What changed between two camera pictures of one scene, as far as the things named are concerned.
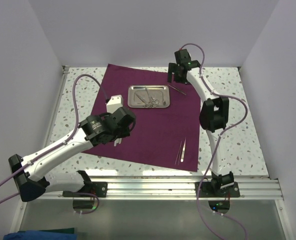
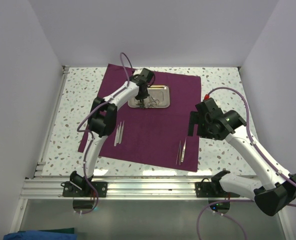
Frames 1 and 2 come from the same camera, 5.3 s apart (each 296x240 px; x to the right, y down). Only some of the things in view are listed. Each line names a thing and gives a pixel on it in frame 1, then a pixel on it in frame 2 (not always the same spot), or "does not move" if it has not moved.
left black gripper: x=124 y=133 → x=144 y=96
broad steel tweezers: x=183 y=152 does not move
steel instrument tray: x=148 y=96 does not move
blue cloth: x=31 y=235 does not move
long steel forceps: x=178 y=158 does not move
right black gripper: x=176 y=79 → x=204 y=134
